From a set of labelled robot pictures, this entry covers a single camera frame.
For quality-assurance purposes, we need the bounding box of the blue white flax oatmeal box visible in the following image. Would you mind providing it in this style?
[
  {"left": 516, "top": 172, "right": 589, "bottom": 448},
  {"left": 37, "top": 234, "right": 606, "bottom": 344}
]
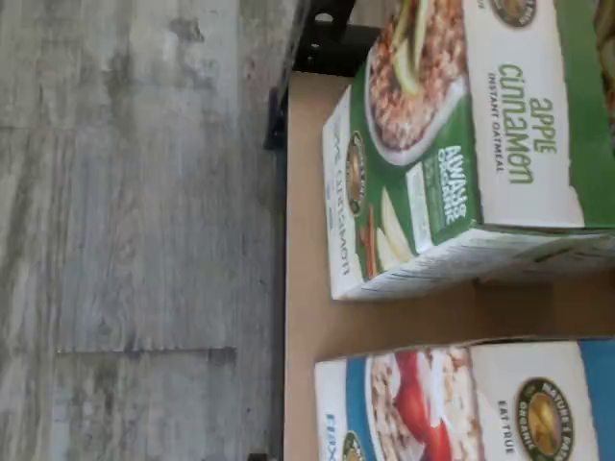
[
  {"left": 314, "top": 341, "right": 578, "bottom": 461},
  {"left": 576, "top": 341, "right": 615, "bottom": 461}
]

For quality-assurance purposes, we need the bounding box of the wooden shelf board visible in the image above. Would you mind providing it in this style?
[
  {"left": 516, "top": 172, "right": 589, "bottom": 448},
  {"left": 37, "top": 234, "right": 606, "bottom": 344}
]
[{"left": 281, "top": 71, "right": 615, "bottom": 461}]

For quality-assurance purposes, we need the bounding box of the green apple cinnamon oatmeal box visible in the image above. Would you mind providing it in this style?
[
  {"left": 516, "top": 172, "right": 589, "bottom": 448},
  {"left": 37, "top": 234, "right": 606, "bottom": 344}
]
[
  {"left": 324, "top": 0, "right": 585, "bottom": 303},
  {"left": 482, "top": 0, "right": 615, "bottom": 284}
]

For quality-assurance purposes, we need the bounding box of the black metal shelf rack frame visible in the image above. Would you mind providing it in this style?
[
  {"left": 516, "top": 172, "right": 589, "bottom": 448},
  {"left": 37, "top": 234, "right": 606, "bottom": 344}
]
[{"left": 247, "top": 0, "right": 385, "bottom": 461}]

